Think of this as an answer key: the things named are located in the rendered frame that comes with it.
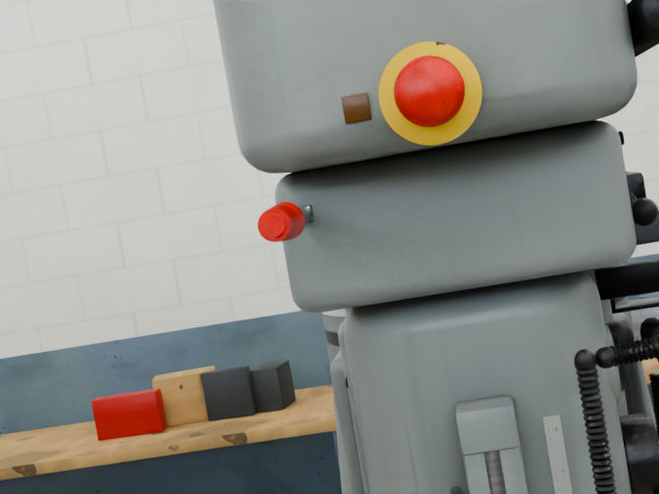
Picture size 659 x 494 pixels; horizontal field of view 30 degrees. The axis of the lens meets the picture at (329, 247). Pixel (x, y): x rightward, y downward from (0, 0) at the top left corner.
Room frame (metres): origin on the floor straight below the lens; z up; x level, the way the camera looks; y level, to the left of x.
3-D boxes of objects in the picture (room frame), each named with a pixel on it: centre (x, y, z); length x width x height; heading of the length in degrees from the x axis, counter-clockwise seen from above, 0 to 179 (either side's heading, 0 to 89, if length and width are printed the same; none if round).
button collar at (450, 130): (0.73, -0.07, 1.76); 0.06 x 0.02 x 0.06; 84
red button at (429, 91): (0.70, -0.07, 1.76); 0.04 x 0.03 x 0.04; 84
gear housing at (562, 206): (1.00, -0.11, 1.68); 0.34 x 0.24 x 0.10; 174
